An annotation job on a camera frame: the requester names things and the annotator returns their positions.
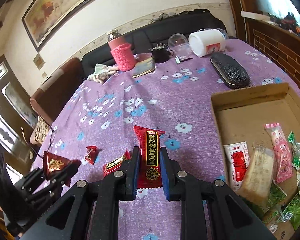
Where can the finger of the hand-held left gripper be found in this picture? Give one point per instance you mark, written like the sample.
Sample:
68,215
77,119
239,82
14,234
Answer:
35,177
62,177

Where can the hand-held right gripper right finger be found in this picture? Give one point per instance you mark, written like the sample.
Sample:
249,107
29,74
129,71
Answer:
165,177

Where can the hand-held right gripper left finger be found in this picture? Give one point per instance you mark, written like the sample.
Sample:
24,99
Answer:
136,172

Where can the dark red gold packet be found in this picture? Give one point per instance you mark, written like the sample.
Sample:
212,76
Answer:
55,163

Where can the red gold snack packet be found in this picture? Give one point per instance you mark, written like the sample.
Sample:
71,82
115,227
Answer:
112,167
151,150

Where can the pale yellow snack packet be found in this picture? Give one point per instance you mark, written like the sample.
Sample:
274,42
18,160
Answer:
257,172

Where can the shallow cardboard box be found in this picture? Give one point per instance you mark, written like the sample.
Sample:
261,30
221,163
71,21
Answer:
240,122

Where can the pink snack packet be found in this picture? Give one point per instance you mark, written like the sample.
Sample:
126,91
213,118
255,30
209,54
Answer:
281,155

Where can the small green candy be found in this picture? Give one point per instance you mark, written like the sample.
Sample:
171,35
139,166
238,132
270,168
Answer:
293,142

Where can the small red candy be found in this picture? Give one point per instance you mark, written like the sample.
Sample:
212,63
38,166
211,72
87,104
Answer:
92,153

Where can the patterned fabric bag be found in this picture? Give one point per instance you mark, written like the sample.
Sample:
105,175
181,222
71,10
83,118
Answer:
40,130

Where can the wooden glass panel door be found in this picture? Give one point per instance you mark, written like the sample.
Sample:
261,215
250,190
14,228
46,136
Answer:
5,120

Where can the white red snack packet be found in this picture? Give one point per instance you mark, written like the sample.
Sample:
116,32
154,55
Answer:
236,160

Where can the brown chair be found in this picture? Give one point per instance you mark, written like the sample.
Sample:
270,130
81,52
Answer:
57,90

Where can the worn grey notebook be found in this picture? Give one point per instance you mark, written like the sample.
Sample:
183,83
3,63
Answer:
143,68

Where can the crumpled white cloth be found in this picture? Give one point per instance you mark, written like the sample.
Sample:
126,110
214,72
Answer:
100,73

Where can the green leaf print snack packet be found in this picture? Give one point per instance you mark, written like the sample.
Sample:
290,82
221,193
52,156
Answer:
277,195

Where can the pink bottle with knitted sleeve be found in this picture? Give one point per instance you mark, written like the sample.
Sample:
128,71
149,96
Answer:
122,57

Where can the small black white lighter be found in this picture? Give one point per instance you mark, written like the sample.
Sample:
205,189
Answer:
177,60

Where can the small black cup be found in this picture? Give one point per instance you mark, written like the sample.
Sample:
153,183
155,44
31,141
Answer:
161,55

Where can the black textured glasses case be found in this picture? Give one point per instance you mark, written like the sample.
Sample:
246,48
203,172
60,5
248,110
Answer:
230,70

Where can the clear plastic cup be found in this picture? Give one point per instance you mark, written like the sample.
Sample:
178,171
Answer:
184,51

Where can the black leather sofa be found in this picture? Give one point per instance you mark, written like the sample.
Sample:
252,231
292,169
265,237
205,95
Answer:
140,36

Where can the green snack packet with code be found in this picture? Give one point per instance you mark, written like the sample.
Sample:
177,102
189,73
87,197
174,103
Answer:
298,210

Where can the clear glass cup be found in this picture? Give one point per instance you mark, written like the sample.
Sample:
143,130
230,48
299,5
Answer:
177,39

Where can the white plastic jar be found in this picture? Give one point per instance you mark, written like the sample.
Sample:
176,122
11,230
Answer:
202,41

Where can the dark clothing pile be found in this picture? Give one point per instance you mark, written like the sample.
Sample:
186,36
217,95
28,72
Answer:
195,12

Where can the framed horse painting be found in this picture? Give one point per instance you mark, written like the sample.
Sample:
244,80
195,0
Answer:
65,7

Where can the white flat box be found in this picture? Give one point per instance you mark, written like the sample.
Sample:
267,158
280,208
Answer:
255,15

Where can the dark frame eyeglasses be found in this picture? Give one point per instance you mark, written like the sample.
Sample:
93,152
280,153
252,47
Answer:
54,128

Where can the small yellow wall plaque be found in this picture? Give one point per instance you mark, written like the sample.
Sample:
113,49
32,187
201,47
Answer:
39,62

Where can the wooden partition frame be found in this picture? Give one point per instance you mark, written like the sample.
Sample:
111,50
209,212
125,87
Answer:
236,5

